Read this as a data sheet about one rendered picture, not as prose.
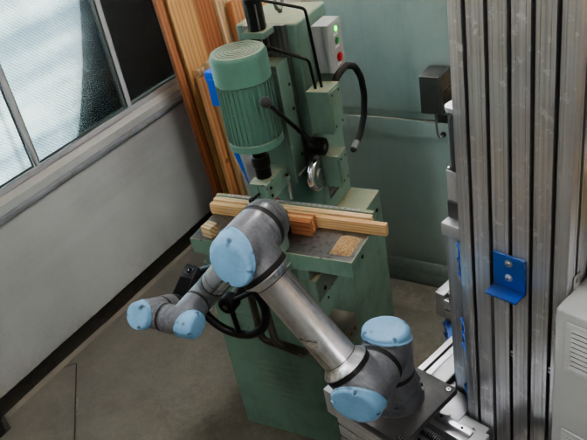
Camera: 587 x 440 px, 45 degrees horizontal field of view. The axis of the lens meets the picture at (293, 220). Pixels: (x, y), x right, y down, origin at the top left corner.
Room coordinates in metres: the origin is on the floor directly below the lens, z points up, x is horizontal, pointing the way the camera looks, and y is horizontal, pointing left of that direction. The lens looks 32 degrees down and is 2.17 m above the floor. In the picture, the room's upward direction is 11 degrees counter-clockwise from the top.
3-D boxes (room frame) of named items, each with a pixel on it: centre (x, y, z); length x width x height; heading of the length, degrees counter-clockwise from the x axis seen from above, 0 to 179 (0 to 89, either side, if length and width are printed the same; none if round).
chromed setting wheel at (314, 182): (2.11, -0.11, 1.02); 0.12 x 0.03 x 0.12; 148
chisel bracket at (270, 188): (2.08, 0.05, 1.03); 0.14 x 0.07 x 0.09; 148
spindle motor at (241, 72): (2.07, 0.07, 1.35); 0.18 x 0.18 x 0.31
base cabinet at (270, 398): (2.17, 0.00, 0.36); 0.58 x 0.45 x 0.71; 148
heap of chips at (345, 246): (1.83, -0.14, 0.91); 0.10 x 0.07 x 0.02; 148
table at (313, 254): (1.95, 0.08, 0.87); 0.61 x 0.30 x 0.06; 58
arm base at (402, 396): (1.26, -0.16, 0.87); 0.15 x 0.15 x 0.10
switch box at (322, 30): (2.26, -0.22, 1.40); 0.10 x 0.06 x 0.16; 148
